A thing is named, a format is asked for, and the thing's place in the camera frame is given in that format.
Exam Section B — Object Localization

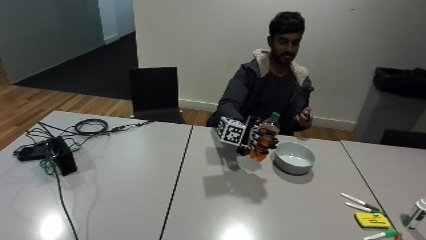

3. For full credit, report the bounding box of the white marker green tip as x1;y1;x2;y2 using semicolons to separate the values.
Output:
362;229;399;240

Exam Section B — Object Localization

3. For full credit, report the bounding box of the black chair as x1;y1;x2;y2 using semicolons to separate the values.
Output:
127;66;186;125

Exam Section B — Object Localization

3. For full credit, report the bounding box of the orange drink bottle green cap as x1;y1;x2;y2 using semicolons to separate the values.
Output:
249;111;282;163

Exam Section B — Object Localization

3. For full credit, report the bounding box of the white cube with black markers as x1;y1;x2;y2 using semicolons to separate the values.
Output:
215;116;247;147

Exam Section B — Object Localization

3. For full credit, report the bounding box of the white marker green cap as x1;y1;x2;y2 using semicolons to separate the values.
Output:
343;201;386;215

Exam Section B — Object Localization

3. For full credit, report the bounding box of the green cable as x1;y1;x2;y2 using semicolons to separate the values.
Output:
38;146;61;176

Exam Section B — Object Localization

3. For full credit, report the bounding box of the the person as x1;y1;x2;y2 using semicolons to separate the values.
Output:
206;11;315;137

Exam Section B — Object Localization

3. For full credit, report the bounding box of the white bottle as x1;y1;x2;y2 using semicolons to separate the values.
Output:
404;198;426;230

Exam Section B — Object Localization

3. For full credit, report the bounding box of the white bowl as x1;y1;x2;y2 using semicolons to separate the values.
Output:
272;141;316;176

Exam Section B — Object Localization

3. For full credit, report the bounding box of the coiled black cable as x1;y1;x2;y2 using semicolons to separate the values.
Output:
71;118;110;136

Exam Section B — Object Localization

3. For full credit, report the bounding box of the yellow eraser block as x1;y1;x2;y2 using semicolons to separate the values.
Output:
352;212;392;229

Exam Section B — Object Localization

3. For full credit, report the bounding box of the white marker red cap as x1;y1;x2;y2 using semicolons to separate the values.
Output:
339;192;382;212

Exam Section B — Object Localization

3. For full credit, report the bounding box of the black device box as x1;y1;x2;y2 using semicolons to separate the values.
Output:
46;136;78;177

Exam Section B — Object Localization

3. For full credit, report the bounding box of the grey bin with black bag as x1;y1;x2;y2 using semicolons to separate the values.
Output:
352;66;426;144

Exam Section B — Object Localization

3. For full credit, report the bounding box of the long black cable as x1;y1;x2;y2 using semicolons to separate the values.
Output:
37;121;81;240

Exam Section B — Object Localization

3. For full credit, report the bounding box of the black flat device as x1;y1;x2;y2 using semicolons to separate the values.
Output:
12;143;52;162

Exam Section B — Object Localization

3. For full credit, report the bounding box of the dark chair back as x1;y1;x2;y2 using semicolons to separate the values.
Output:
379;129;426;150

